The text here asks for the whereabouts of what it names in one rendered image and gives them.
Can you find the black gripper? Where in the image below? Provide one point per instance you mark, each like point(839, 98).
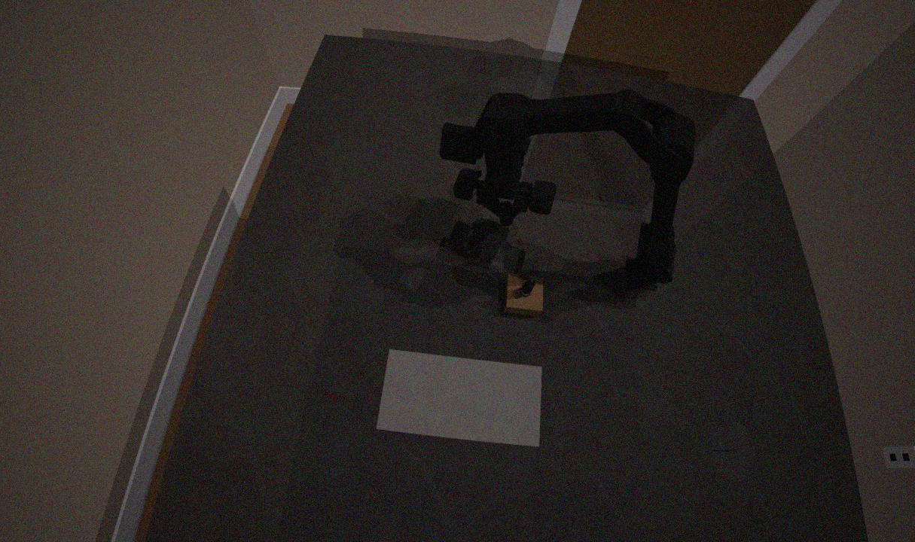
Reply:
point(539, 199)

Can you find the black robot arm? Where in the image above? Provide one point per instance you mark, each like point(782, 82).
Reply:
point(508, 120)

